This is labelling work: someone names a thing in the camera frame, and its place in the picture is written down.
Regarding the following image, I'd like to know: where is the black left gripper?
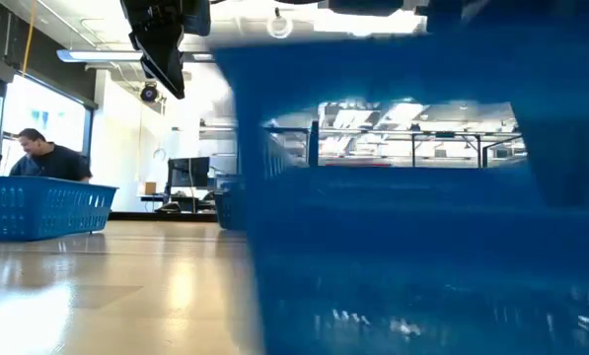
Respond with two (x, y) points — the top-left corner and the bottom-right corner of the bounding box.
(119, 0), (187, 101)

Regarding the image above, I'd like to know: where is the large blue plastic basket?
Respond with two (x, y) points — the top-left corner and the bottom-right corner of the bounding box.
(213, 0), (589, 355)

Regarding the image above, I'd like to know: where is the long white ceiling light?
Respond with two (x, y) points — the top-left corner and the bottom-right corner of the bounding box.
(55, 47), (216, 64)

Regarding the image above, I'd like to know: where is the black computer monitor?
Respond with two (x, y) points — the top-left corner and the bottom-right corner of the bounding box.
(167, 156), (211, 189)

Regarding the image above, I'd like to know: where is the black office desk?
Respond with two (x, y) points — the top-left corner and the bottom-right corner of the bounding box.
(139, 191), (217, 214)

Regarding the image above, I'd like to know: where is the person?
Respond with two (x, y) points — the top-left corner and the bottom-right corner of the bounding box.
(8, 127), (94, 184)

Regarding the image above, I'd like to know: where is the round black security camera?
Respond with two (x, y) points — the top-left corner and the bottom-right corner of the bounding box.
(139, 82), (161, 105)

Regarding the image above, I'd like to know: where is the black window frame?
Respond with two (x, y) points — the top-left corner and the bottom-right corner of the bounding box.
(0, 58), (100, 178)

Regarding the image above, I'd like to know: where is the hanging yellow cable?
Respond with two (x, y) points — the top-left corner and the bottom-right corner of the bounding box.
(20, 0), (38, 79)

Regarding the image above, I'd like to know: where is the black metal shelf frame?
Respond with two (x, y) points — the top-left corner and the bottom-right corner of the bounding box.
(308, 119), (321, 168)

